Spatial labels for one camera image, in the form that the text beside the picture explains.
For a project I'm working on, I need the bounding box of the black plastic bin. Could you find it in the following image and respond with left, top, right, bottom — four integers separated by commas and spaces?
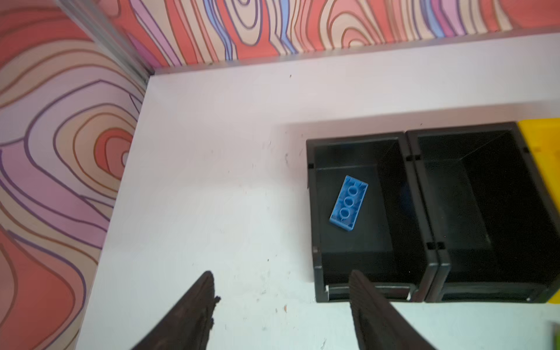
306, 132, 439, 303
406, 122, 559, 303

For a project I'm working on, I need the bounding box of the middle black plastic bin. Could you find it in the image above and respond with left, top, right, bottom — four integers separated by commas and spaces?
406, 122, 559, 303

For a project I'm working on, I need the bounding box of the left black plastic bin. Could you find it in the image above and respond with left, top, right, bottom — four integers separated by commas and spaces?
306, 132, 439, 303

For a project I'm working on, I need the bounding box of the blue lego brick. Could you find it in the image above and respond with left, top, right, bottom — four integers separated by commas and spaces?
329, 176, 368, 231

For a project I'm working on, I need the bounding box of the yellow plastic bin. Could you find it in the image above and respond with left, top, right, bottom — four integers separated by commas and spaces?
517, 117, 560, 305

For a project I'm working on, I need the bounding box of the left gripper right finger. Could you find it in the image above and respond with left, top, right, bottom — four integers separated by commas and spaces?
349, 270, 434, 350

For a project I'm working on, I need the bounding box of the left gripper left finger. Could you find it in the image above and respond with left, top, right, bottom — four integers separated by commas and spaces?
134, 271, 220, 350

